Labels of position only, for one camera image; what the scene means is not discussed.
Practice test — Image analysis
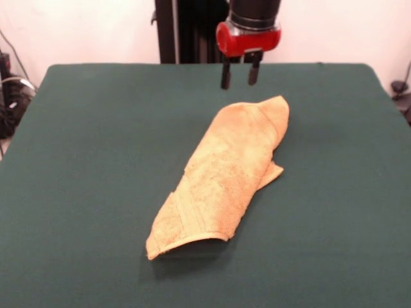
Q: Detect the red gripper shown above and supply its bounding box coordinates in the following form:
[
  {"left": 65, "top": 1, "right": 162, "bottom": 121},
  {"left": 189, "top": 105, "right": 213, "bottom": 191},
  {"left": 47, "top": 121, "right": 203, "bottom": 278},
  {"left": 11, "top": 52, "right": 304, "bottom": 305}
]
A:
[{"left": 215, "top": 21, "right": 284, "bottom": 90}]

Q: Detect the tan terry towel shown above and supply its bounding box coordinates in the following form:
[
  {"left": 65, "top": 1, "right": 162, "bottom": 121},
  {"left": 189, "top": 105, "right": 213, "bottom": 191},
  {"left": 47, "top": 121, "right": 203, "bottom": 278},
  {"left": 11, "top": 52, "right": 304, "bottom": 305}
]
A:
[{"left": 145, "top": 94, "right": 290, "bottom": 261}]

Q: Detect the dark green table cloth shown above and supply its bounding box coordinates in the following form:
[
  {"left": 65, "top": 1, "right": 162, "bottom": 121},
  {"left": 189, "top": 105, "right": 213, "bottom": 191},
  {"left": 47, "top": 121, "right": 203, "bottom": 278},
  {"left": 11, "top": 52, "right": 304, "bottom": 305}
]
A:
[{"left": 0, "top": 63, "right": 411, "bottom": 308}]

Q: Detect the black upright power strip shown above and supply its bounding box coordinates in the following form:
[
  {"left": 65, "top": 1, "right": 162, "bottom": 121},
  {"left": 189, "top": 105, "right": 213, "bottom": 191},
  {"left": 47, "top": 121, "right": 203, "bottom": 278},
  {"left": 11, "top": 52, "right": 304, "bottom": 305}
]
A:
[{"left": 0, "top": 53, "right": 11, "bottom": 80}]

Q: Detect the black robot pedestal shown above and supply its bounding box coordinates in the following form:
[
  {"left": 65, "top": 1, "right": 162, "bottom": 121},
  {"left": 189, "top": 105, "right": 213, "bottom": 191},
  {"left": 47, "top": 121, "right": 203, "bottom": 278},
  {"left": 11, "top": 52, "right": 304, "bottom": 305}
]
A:
[{"left": 150, "top": 0, "right": 259, "bottom": 64}]

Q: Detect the black cable tangle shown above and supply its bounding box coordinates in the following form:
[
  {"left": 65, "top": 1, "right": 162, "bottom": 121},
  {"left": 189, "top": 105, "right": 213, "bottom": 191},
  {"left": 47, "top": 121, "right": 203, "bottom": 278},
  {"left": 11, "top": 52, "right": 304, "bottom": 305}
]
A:
[{"left": 0, "top": 75, "right": 37, "bottom": 139}]

